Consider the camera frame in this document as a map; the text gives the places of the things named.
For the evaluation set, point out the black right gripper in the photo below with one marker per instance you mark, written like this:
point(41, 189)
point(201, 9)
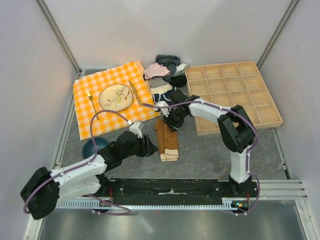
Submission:
point(174, 126)

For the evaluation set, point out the gold knife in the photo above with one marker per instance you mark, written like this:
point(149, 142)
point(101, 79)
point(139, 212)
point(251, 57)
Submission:
point(135, 93)

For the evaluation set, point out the orange checkered cloth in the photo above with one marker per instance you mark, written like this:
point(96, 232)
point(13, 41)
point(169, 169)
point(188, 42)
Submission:
point(106, 121)

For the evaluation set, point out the blue bowl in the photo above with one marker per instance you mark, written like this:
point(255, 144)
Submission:
point(89, 148)

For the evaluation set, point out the gold fork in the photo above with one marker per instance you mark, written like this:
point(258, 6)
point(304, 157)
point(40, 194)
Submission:
point(91, 98)

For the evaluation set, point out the beige floral plate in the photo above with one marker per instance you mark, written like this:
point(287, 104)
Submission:
point(117, 97)

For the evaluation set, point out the grey cable duct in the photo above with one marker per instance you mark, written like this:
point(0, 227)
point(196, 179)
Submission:
point(93, 204)

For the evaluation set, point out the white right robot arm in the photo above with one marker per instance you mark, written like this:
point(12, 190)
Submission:
point(236, 129)

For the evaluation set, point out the white grey underwear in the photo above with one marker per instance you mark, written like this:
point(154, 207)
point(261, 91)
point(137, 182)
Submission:
point(180, 69)

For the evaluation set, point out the grey beige underwear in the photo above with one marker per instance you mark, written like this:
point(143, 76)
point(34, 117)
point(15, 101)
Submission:
point(158, 86)

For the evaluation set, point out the striped dark underwear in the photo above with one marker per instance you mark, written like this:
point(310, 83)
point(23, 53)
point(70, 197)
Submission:
point(169, 61)

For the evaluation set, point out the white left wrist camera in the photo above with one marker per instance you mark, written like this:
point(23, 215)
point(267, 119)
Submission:
point(136, 128)

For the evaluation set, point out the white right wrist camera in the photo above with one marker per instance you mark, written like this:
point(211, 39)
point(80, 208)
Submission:
point(164, 108)

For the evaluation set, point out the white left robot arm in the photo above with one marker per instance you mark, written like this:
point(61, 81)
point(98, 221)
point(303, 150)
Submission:
point(46, 188)

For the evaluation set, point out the pink underwear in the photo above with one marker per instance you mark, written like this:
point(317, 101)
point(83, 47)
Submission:
point(155, 70)

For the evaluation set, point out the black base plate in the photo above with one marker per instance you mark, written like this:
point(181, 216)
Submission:
point(131, 191)

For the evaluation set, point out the brown underwear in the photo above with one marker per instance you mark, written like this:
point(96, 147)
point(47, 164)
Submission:
point(167, 141)

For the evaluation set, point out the black underwear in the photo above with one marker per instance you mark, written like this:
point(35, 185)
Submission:
point(178, 81)

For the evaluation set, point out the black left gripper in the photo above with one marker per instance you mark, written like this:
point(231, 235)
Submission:
point(148, 148)

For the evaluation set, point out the navy blue underwear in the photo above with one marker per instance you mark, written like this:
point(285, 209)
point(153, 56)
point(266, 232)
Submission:
point(163, 97)

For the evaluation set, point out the wooden compartment tray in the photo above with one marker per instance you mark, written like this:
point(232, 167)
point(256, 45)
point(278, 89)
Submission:
point(237, 83)

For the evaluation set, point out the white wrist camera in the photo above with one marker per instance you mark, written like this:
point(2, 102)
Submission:
point(136, 128)
point(164, 108)

